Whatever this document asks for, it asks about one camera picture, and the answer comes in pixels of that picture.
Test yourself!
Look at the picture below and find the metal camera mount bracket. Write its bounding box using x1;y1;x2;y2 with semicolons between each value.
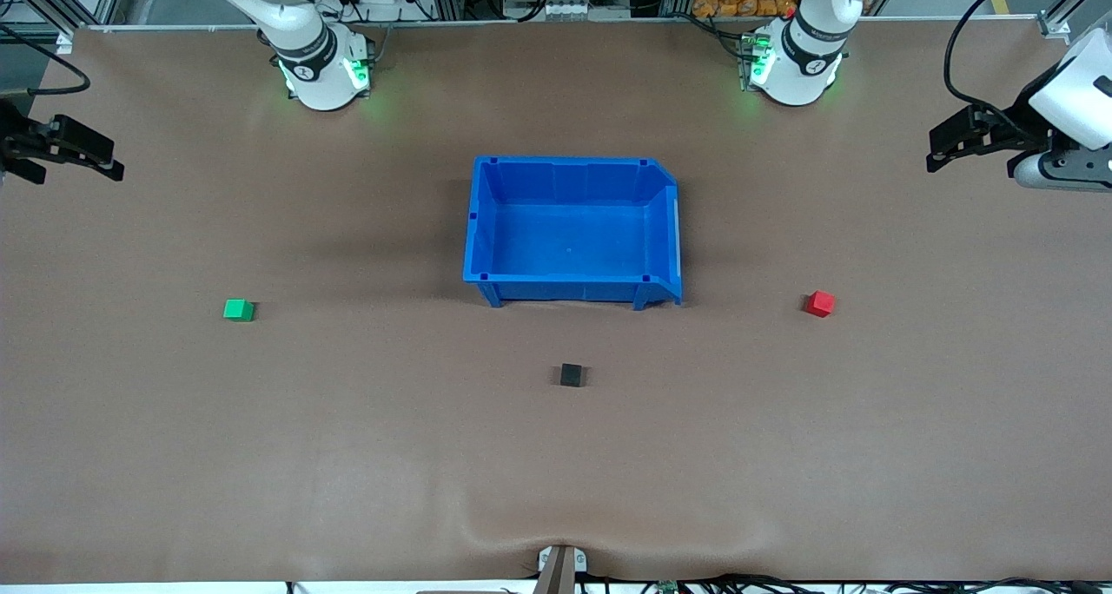
536;544;588;594

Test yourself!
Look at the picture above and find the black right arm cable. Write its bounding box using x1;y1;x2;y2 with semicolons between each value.
0;23;91;98

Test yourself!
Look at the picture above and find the blue plastic bin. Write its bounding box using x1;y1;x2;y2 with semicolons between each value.
462;155;684;310

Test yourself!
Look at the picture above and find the aluminium corner bracket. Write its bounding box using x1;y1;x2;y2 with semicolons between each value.
1038;0;1112;39

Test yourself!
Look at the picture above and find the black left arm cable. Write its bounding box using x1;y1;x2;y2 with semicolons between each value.
945;0;1048;113

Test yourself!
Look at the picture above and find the brown table mat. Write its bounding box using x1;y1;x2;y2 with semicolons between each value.
0;16;1112;584

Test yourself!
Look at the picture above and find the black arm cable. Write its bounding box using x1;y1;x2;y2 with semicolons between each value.
945;0;1048;113
0;23;91;98

